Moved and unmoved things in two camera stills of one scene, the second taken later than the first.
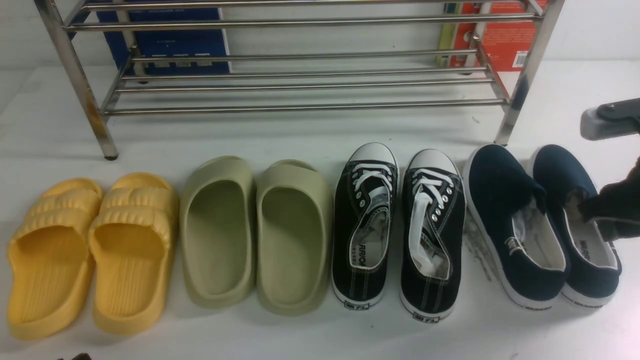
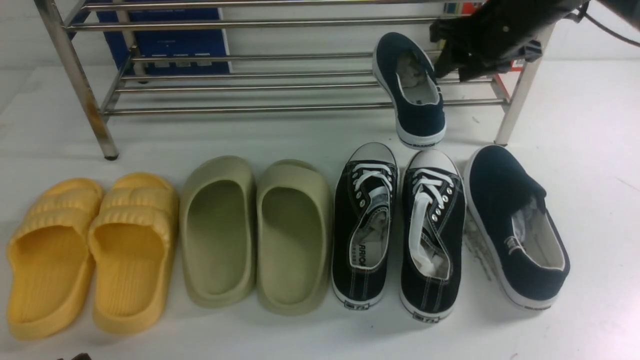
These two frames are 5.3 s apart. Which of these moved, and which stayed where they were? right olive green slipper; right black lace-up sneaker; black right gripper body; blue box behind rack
Moved: black right gripper body
Stayed: blue box behind rack; right olive green slipper; right black lace-up sneaker
